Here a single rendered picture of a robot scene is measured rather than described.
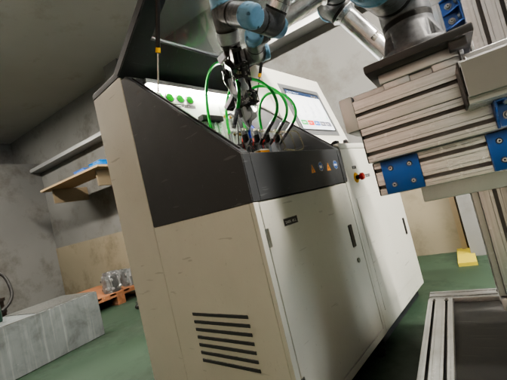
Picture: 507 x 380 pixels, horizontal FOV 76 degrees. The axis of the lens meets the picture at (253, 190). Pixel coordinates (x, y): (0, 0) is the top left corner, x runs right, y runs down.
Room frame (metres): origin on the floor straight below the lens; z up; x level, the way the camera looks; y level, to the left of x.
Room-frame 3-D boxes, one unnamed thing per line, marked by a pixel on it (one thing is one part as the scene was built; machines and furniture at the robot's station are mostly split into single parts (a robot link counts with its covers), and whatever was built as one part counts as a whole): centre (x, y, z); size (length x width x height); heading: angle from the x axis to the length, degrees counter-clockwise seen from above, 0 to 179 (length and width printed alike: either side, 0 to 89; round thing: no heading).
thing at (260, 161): (1.29, -0.20, 0.87); 0.62 x 0.04 x 0.16; 139
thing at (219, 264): (1.46, 0.00, 0.39); 0.70 x 0.58 x 0.79; 139
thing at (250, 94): (1.40, -0.06, 1.27); 0.09 x 0.08 x 0.12; 49
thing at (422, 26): (0.80, -0.47, 1.09); 0.15 x 0.15 x 0.10
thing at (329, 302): (1.27, -0.21, 0.44); 0.65 x 0.02 x 0.68; 139
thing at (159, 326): (2.01, 0.10, 0.75); 1.40 x 0.28 x 1.50; 139
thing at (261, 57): (1.38, -0.16, 1.43); 0.11 x 0.11 x 0.08; 85
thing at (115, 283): (4.44, 2.44, 0.19); 1.32 x 0.91 x 0.37; 59
